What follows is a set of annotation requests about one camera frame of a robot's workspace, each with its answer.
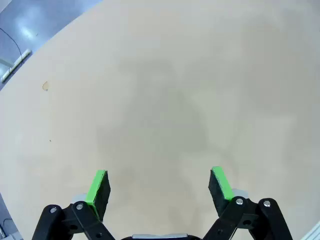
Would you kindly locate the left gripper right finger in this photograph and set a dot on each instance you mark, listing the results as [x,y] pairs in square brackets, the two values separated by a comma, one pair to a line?
[221,192]

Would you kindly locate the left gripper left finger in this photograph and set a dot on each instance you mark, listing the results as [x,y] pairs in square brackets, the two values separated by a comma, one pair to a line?
[97,195]

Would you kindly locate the white power strip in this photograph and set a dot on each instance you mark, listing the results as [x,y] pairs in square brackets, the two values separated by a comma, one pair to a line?
[16,65]

